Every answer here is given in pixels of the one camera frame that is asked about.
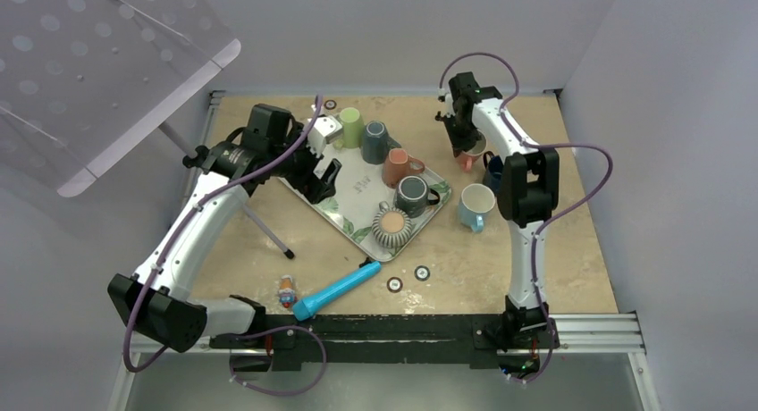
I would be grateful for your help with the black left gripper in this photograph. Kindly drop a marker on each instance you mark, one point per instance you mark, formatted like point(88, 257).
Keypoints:
point(313, 188)

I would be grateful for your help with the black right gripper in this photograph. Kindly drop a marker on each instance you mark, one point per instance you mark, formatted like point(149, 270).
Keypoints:
point(459, 143)

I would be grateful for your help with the pink ceramic mug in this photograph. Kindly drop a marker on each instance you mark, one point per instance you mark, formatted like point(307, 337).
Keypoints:
point(466, 159)

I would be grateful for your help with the navy blue mug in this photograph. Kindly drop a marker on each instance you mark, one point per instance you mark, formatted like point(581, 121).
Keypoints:
point(493, 166)

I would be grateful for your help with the terracotta flower mug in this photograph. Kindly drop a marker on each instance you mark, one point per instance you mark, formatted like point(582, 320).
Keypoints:
point(399, 164)

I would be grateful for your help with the dark teal mug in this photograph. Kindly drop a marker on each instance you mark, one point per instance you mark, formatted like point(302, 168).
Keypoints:
point(376, 143)

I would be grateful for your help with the light blue ceramic mug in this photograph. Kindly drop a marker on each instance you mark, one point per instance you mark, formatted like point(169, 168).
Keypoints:
point(476, 201)

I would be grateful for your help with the dark grey-green mug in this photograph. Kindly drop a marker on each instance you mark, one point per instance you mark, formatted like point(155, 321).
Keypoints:
point(413, 196)

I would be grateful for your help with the grey ribbed mug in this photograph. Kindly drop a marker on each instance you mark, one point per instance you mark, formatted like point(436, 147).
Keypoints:
point(391, 227)

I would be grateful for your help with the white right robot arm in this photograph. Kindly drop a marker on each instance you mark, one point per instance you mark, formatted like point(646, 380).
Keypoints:
point(526, 198)

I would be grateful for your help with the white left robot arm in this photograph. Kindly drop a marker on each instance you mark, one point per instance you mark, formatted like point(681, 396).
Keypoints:
point(155, 300)

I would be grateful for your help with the light green mug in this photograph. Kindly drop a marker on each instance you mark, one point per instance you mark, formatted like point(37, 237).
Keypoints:
point(353, 127)

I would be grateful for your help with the white leaf-print tray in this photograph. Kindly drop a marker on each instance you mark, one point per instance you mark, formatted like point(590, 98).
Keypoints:
point(359, 190)

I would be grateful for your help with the small toy figure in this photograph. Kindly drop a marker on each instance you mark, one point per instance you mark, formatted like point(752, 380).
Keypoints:
point(286, 293)

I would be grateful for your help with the blue flashlight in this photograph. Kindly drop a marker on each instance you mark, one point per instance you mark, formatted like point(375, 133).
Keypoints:
point(309, 306)

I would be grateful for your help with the orange poker chip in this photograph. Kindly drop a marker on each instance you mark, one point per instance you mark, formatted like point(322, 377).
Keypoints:
point(394, 284)

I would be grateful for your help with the grey tripod stand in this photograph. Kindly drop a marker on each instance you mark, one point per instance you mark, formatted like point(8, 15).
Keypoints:
point(189, 150)

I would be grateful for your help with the clear perforated panel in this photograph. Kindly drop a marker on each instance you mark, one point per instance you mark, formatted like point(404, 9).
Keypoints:
point(84, 81)

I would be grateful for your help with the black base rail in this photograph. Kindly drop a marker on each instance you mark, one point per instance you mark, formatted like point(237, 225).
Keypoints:
point(478, 341)

